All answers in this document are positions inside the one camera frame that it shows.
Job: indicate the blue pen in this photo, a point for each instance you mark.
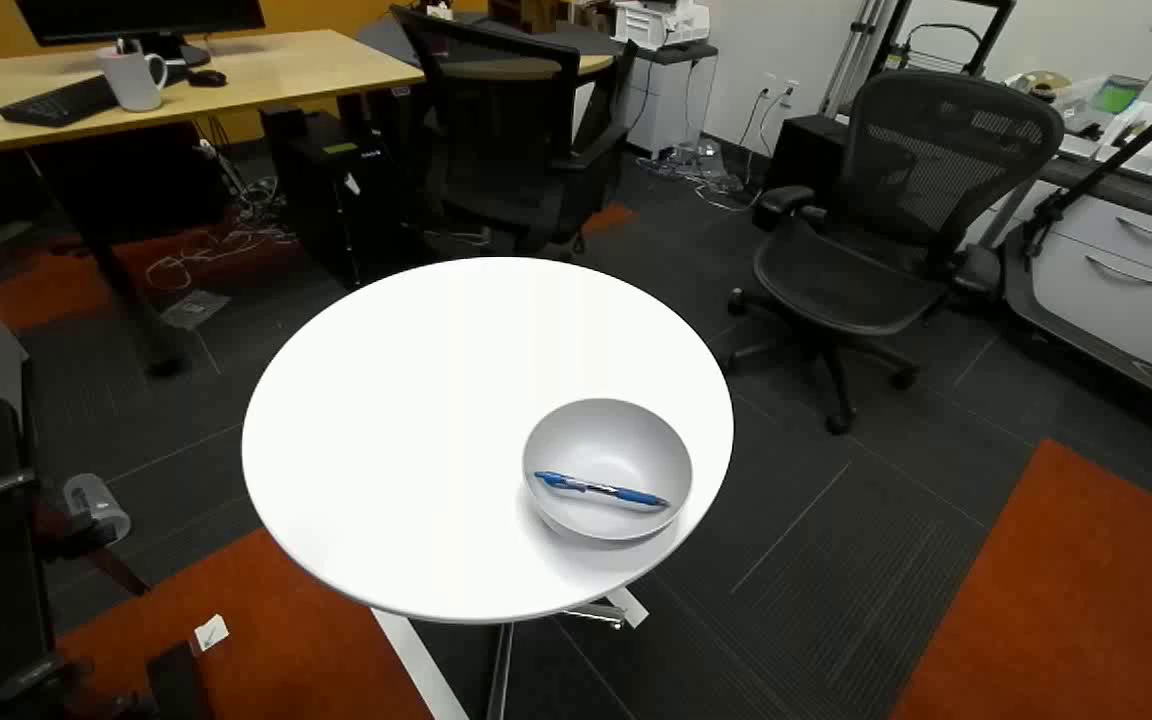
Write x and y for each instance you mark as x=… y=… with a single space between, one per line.
x=601 y=490

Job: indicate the grey round bowl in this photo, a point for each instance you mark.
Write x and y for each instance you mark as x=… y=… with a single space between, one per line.
x=601 y=441

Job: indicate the black high-back office chair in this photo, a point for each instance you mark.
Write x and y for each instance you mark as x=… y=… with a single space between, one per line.
x=497 y=135

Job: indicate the black mesh office chair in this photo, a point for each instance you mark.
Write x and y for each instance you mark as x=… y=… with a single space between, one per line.
x=830 y=274

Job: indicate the white cabinet under printer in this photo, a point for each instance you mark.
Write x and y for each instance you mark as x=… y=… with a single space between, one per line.
x=670 y=105

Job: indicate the black computer tower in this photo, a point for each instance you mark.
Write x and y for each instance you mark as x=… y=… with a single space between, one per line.
x=321 y=185

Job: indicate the black box on floor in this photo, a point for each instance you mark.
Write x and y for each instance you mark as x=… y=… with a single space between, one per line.
x=808 y=154

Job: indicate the white table base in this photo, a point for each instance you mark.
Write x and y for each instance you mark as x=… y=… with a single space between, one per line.
x=411 y=655

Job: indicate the white printer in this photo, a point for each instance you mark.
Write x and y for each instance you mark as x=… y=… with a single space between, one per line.
x=657 y=24

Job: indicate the grey floor power strip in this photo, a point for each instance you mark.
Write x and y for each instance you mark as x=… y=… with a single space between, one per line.
x=193 y=306

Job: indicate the light wooden desk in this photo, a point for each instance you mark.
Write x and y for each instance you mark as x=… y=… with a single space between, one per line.
x=283 y=67

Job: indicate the small white paper scrap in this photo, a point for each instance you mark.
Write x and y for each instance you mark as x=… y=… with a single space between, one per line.
x=211 y=632

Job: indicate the black tripod stand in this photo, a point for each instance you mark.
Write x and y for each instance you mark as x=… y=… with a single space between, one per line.
x=899 y=34

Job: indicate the black computer mouse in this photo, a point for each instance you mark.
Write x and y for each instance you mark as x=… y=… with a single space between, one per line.
x=205 y=79

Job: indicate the translucent grey cylindrical object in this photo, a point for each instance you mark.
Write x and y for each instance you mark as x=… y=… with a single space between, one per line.
x=99 y=506

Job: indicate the white mug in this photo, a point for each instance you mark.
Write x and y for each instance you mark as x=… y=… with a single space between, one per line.
x=133 y=83

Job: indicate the white drawer cabinet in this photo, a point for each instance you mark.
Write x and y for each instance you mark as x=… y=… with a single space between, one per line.
x=1121 y=287

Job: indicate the black computer monitor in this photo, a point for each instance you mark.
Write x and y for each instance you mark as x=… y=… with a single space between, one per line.
x=136 y=18

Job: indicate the black keyboard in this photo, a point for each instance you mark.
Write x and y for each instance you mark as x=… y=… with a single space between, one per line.
x=61 y=100

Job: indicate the black electric scooter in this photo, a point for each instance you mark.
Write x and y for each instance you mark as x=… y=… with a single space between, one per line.
x=1116 y=154

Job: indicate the white device with green screen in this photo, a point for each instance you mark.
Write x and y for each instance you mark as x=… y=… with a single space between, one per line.
x=1110 y=100

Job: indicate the white wall outlet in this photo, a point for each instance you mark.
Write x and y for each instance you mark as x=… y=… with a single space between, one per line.
x=776 y=88

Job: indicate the black upright stand post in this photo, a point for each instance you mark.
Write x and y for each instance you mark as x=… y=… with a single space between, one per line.
x=179 y=681

